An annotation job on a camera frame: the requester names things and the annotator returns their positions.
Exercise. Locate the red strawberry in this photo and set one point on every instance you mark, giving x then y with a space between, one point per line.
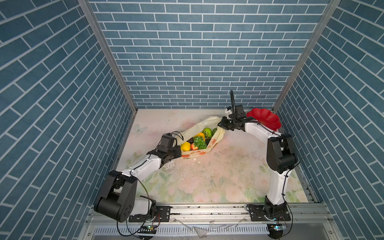
193 147

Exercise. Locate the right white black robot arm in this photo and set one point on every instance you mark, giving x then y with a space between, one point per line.
281 154

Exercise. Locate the yellow lemon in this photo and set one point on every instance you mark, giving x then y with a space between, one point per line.
185 147

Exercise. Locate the cream printed plastic bag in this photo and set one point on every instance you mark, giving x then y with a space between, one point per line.
212 123

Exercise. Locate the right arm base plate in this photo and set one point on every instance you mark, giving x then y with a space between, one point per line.
267 212

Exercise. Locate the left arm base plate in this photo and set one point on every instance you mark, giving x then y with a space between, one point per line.
157 214

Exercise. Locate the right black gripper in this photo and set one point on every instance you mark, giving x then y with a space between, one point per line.
223 123

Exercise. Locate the green grape bunch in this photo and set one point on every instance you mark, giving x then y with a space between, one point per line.
200 143

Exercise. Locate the yellow banana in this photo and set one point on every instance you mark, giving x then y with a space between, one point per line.
200 135

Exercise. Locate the red flower-shaped plate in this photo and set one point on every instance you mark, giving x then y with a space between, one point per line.
266 118

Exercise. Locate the aluminium front rail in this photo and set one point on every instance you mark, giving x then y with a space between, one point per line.
232 213

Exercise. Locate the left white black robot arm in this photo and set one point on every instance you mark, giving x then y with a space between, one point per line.
117 197

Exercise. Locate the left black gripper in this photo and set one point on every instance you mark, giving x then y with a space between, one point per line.
176 148

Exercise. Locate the dark avocado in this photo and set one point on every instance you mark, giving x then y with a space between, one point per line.
190 140

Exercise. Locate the light green pear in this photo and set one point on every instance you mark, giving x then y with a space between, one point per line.
207 132

